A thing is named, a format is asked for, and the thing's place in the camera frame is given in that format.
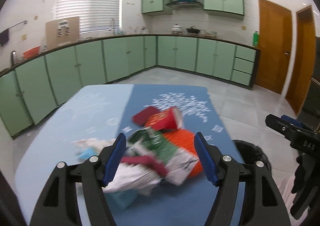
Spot orange foam fruit net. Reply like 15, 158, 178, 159
163, 129, 203, 179

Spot white floral snack wrapper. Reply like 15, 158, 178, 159
127, 127, 199, 186

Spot white tissue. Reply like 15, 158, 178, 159
72, 138, 168, 195

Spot red paper cup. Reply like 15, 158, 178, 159
145, 107, 183, 131

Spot green lower kitchen cabinets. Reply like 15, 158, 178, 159
1, 34, 260, 136

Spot chrome kitchen faucet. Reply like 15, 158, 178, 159
110, 18, 117, 36

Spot pink striped cloth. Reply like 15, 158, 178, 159
278, 175, 300, 225

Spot blue white tissue packet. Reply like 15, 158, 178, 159
76, 147, 138, 211

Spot wooden door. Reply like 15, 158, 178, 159
285, 5, 316, 115
255, 0, 292, 94

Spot blue tree-print tablecloth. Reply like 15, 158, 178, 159
14, 84, 247, 226

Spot dark red sponge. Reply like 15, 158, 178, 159
132, 106, 160, 126

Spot green plastic bottle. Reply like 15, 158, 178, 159
253, 31, 259, 47

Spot black wok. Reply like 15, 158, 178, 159
186, 26, 200, 35

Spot white cooking pot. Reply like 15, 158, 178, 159
171, 24, 182, 34

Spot orange plastic basin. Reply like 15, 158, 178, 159
22, 46, 41, 60

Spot cardboard box with print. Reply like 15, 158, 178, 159
45, 17, 80, 50

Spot range hood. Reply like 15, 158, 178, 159
166, 0, 203, 10

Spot dark hanging towel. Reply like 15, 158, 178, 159
0, 28, 9, 47

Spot metal towel rail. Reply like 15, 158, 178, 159
1, 20, 28, 33

